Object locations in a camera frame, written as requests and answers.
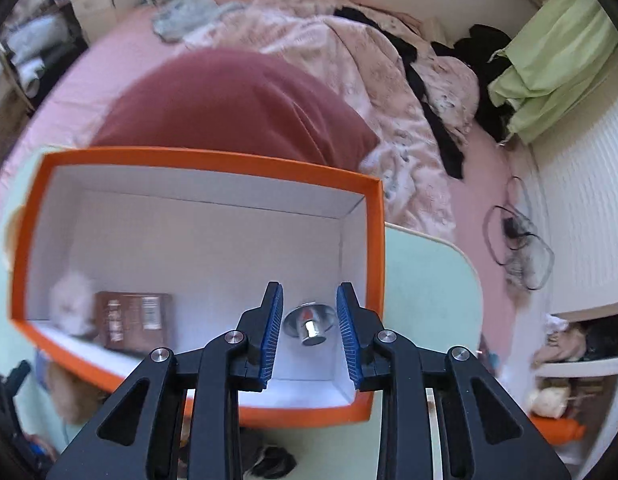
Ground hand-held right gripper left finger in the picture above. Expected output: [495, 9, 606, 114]
[46, 281, 285, 480]

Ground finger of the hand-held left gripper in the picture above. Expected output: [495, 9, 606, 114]
[0, 360, 32, 401]

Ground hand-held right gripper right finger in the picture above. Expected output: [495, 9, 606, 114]
[336, 281, 572, 480]

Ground silver metal knob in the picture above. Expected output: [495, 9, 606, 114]
[283, 302, 337, 347]

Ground beige fluffy pompom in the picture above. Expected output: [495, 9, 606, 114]
[49, 270, 97, 336]

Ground orange cardboard box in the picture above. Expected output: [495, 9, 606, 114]
[9, 146, 387, 428]

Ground brown packet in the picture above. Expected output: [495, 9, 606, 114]
[94, 291, 174, 351]

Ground cream toy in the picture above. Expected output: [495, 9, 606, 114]
[526, 385, 572, 418]

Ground beige garment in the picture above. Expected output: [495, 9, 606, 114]
[534, 317, 590, 366]

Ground orange bottle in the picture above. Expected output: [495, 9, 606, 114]
[532, 412, 586, 446]

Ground black long garment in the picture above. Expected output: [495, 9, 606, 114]
[334, 5, 465, 181]

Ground maroon pillow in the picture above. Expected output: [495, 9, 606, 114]
[89, 50, 382, 173]

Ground white slatted panel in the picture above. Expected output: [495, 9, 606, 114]
[532, 105, 618, 311]

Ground pink floral blanket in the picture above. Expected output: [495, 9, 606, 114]
[184, 0, 480, 241]

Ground black clothes pile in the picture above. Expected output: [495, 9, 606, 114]
[431, 24, 515, 143]

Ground pink bed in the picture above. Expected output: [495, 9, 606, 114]
[0, 0, 550, 311]

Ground light blue clothes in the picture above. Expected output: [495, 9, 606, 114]
[151, 0, 250, 43]

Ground lime green curtain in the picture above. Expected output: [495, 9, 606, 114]
[488, 0, 618, 145]

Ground white drawer cabinet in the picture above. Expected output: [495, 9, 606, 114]
[69, 0, 132, 31]

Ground black cables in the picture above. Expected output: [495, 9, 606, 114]
[484, 175, 556, 291]

